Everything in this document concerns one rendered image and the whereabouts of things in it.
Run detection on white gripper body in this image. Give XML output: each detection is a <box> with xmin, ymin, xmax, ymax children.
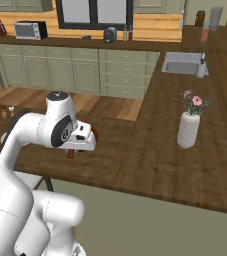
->
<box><xmin>63</xmin><ymin>131</ymin><xmax>98</xmax><ymax>153</ymax></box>

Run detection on reddish brown bowl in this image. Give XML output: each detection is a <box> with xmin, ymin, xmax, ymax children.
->
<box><xmin>90</xmin><ymin>125</ymin><xmax>100</xmax><ymax>142</ymax></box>

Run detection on brown chicken drumstick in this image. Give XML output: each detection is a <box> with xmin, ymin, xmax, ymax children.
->
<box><xmin>67</xmin><ymin>148</ymin><xmax>77</xmax><ymax>160</ymax></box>

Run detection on green base cupboard run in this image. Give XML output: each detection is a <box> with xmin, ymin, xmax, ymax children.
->
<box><xmin>0</xmin><ymin>43</ymin><xmax>161</xmax><ymax>101</ymax></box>

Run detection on white salt shaker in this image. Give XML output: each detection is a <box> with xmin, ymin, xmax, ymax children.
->
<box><xmin>7</xmin><ymin>105</ymin><xmax>16</xmax><ymax>118</ymax></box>

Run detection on white plate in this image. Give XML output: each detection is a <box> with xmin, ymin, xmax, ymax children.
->
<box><xmin>0</xmin><ymin>131</ymin><xmax>10</xmax><ymax>145</ymax></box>

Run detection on brown pepper shaker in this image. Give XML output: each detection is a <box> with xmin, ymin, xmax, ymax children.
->
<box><xmin>0</xmin><ymin>104</ymin><xmax>9</xmax><ymax>120</ymax></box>

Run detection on white textured vase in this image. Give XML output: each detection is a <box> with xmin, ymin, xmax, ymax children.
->
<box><xmin>176</xmin><ymin>111</ymin><xmax>201</xmax><ymax>150</ymax></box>

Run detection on black toaster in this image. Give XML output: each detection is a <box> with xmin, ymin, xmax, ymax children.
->
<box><xmin>103</xmin><ymin>26</ymin><xmax>119</xmax><ymax>44</ymax></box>

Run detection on pink flowers with green leaves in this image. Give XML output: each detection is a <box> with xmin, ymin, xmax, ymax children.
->
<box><xmin>180</xmin><ymin>89</ymin><xmax>213</xmax><ymax>117</ymax></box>

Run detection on slim green bottle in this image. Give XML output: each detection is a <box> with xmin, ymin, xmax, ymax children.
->
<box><xmin>122</xmin><ymin>24</ymin><xmax>129</xmax><ymax>42</ymax></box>

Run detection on slim brown bottle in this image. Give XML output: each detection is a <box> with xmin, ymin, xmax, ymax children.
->
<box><xmin>128</xmin><ymin>23</ymin><xmax>135</xmax><ymax>42</ymax></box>

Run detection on grey sink basin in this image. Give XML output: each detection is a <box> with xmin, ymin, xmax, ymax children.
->
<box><xmin>161</xmin><ymin>51</ymin><xmax>210</xmax><ymax>76</ymax></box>

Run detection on silver toaster oven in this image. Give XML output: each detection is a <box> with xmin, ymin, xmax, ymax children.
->
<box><xmin>12</xmin><ymin>20</ymin><xmax>49</xmax><ymax>41</ymax></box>

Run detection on black framed window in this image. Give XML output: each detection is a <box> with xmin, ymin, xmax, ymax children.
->
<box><xmin>54</xmin><ymin>0</ymin><xmax>135</xmax><ymax>31</ymax></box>

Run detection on white soap dispenser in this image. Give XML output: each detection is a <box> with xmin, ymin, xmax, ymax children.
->
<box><xmin>196</xmin><ymin>52</ymin><xmax>208</xmax><ymax>80</ymax></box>

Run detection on brown knife block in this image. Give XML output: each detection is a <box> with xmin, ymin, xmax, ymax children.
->
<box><xmin>0</xmin><ymin>17</ymin><xmax>8</xmax><ymax>37</ymax></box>

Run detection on pink bottle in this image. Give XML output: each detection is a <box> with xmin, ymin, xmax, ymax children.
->
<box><xmin>200</xmin><ymin>22</ymin><xmax>211</xmax><ymax>43</ymax></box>

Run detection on dark brown jar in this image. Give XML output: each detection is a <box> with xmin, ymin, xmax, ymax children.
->
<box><xmin>195</xmin><ymin>10</ymin><xmax>206</xmax><ymax>27</ymax></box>

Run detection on tall grey container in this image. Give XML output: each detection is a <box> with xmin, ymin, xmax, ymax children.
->
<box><xmin>209</xmin><ymin>6</ymin><xmax>225</xmax><ymax>31</ymax></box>

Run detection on green wall cupboard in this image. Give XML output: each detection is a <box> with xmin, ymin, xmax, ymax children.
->
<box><xmin>0</xmin><ymin>0</ymin><xmax>54</xmax><ymax>13</ymax></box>
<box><xmin>133</xmin><ymin>0</ymin><xmax>186</xmax><ymax>15</ymax></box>

